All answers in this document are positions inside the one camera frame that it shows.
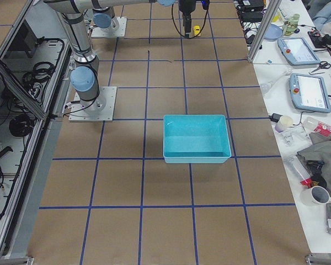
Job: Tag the yellow beetle toy car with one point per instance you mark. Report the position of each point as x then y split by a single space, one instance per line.
197 31

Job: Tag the green masking tape stack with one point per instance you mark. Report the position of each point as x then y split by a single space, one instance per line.
290 25

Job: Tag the black handled scissors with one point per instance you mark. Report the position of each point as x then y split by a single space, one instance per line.
322 65

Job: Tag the cream paper cup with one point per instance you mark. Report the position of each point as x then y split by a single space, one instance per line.
285 122

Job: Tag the aluminium frame post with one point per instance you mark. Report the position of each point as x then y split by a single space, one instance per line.
264 26

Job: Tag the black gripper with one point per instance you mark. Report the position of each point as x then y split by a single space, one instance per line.
186 6

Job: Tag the blue plastic plate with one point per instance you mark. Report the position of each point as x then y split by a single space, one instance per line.
273 33

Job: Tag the teach pendant tablet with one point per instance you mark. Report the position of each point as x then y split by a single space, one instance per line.
309 93
297 51

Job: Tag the near teach pendant tablet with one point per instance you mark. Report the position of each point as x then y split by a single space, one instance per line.
309 93

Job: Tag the clear plastic bottle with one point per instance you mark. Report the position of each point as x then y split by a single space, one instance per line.
313 125

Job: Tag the white light bulb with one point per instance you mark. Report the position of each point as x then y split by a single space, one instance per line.
266 87

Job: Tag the far teach pendant tablet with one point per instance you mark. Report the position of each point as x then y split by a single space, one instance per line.
297 51

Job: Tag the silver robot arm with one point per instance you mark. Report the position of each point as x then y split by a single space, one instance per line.
84 78
105 19

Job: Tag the white ceramic mug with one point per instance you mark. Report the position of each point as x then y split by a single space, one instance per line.
315 196

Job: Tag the teal plastic bin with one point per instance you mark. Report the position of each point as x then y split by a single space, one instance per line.
195 139

